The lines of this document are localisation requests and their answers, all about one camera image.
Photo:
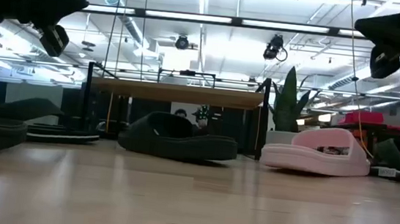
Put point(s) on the red box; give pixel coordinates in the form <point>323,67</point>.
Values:
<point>361,118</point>

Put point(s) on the black device with green lights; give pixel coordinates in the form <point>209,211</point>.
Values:
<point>203,113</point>

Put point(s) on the black overhead camera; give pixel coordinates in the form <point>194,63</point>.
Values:
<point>273,47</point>
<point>182,42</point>

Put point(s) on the pink slide sandal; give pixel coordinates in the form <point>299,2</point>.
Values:
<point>309,159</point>

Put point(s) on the white plant pot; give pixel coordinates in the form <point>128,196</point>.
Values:
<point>280,138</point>

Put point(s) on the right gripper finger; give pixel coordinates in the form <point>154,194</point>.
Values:
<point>385,61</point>
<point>388,31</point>

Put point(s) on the green leafy plant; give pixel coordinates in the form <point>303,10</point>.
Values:
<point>289,98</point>

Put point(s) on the black aluminium rig frame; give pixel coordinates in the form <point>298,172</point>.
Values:
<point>236,21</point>

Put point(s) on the person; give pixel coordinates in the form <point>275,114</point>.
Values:
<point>180,113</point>

